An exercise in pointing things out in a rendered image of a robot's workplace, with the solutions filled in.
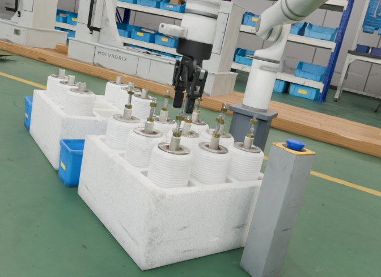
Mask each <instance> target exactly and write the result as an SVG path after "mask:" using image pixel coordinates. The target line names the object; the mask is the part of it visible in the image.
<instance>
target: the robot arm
mask: <svg viewBox="0 0 381 277"><path fill-rule="evenodd" d="M327 1H328V0H278V1H277V2H276V3H275V4H274V5H273V6H271V7H270V8H268V9H267V10H265V11H264V12H263V13H262V14H261V15H260V17H259V18H258V20H257V22H256V27H255V32H256V35H257V36H258V37H259V38H261V39H263V40H268V41H273V42H274V43H273V45H272V46H271V47H269V48H267V49H261V50H257V51H255V53H254V56H253V61H252V65H251V70H250V73H249V77H248V82H247V87H246V90H245V94H244V98H243V103H242V107H243V108H246V109H248V110H252V111H257V112H267V111H268V107H269V102H270V99H271V96H272V92H273V88H274V83H275V80H276V76H277V72H278V68H279V63H280V60H281V57H282V55H283V51H284V49H285V45H286V42H287V38H288V35H289V32H290V28H291V24H292V23H296V22H300V21H301V20H303V19H305V18H306V17H308V16H309V15H310V14H312V13H313V12H314V11H315V10H316V9H317V8H319V7H320V6H321V5H323V4H324V3H326V2H327ZM220 6H221V0H187V3H186V7H185V13H184V16H183V19H182V22H181V26H180V27H179V26H176V25H171V24H164V23H161V24H160V26H159V32H160V33H165V34H168V35H171V36H177V37H178V41H177V47H176V53H177V54H180V55H183V56H182V59H181V60H176V61H175V67H174V71H173V79H172V86H174V90H175V93H174V96H173V102H172V106H173V107H174V108H181V107H182V104H183V99H184V92H183V91H185V89H186V98H185V101H184V107H183V112H182V114H183V115H185V116H192V115H193V110H194V105H195V102H196V99H197V98H201V97H202V94H203V92H204V87H205V83H206V79H207V76H208V70H206V69H203V68H202V62H203V60H209V59H210V57H211V52H212V49H213V44H214V39H215V33H216V29H217V19H218V14H219V9H220ZM180 76H181V77H180ZM198 88H200V89H199V92H198Z"/></svg>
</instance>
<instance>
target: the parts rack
mask: <svg viewBox="0 0 381 277"><path fill-rule="evenodd" d="M221 1H223V0H221ZM224 1H231V0H224ZM268 1H275V2H277V1H278V0H268ZM354 2H355V0H328V1H327V2H326V3H324V4H323V5H321V6H320V7H319V8H318V9H324V10H331V11H338V12H343V13H342V17H341V20H340V24H339V27H338V31H337V35H336V38H335V42H331V41H325V40H320V39H314V38H310V37H304V36H299V35H293V34H289V35H288V38H287V41H289V42H292V43H298V44H303V45H309V46H312V47H318V48H323V49H329V50H332V51H331V56H330V58H329V62H328V66H327V69H326V72H325V76H324V79H323V81H321V82H316V81H312V80H309V79H304V78H299V77H295V75H294V74H290V73H285V72H282V73H279V72H277V76H276V78H277V79H281V80H284V81H289V82H293V83H298V84H301V85H305V86H310V87H314V88H317V89H320V94H319V97H318V100H316V102H319V103H323V101H322V100H327V99H326V97H327V93H328V89H329V85H330V83H331V80H332V76H333V72H334V69H335V66H336V62H337V59H338V55H339V52H340V49H341V45H342V42H343V39H344V35H345V31H346V28H347V25H348V21H349V18H350V14H351V11H352V8H353V5H354ZM117 8H121V9H125V10H124V17H123V21H122V19H121V16H120V14H119V12H118V9H117ZM116 11H117V12H116V17H117V20H118V22H119V23H120V20H121V23H125V24H129V19H130V13H131V11H137V12H142V13H147V14H152V15H157V16H163V17H166V18H172V19H177V20H182V19H183V16H184V14H183V13H179V12H173V11H168V10H162V9H156V8H153V7H147V6H141V5H135V4H132V3H126V2H120V1H117V7H116ZM117 13H118V15H117ZM118 16H119V18H118ZM119 19H120V20H119ZM55 26H56V27H61V28H65V29H69V30H73V31H76V26H74V25H70V24H67V23H61V22H55ZM239 32H243V33H248V34H252V35H256V32H255V27H251V26H245V25H242V24H241V26H240V31H239ZM120 39H121V41H122V42H123V46H125V44H126V43H128V44H133V45H137V46H140V47H145V48H150V49H154V50H157V51H162V52H166V53H171V54H175V55H178V56H183V55H180V54H177V53H176V49H175V48H169V47H164V46H161V45H156V44H154V43H147V42H144V41H139V40H134V39H131V38H127V37H122V36H120ZM231 68H233V69H238V70H242V71H246V72H250V70H251V66H247V65H243V64H238V63H235V62H234V61H233V62H232V65H231Z"/></svg>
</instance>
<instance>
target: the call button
mask: <svg viewBox="0 0 381 277"><path fill-rule="evenodd" d="M286 143H287V146H288V147H290V148H292V149H296V150H302V148H304V145H305V144H304V143H303V142H301V141H299V140H295V139H291V138H289V139H287V140H286Z"/></svg>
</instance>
